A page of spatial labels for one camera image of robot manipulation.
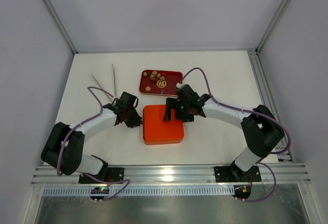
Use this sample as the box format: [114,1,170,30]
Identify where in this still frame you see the orange box lid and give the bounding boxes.
[143,105,185,135]

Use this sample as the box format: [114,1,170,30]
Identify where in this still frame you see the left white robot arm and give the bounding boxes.
[40,92,142,184]

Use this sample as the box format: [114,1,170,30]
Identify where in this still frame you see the aluminium frame post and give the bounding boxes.
[42,0,78,54]
[256,0,292,54]

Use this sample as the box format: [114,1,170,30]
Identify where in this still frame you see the orange compartment box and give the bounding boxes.
[143,133,184,146]

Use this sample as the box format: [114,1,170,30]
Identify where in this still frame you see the slotted cable duct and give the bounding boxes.
[42,184,235,197]

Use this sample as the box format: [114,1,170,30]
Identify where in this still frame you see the left aluminium frame post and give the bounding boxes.
[42,0,78,54]

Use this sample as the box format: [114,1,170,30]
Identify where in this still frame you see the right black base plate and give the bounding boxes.
[214,166,262,183]

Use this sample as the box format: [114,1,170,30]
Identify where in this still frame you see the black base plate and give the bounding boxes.
[214,166,262,183]
[78,167,124,184]

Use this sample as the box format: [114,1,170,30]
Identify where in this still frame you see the dark red metal tray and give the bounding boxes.
[139,70,182,96]

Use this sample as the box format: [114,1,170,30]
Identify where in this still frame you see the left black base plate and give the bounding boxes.
[78,167,124,184]

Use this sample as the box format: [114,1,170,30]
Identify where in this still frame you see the aluminium mounting rail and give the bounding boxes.
[31,162,311,186]

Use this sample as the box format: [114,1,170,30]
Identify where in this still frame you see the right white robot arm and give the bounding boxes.
[163,85,285,182]

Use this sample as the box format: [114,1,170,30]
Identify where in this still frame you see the right aluminium frame post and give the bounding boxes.
[256,0,292,54]

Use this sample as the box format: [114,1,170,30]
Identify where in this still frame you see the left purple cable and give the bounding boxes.
[56,86,130,201]

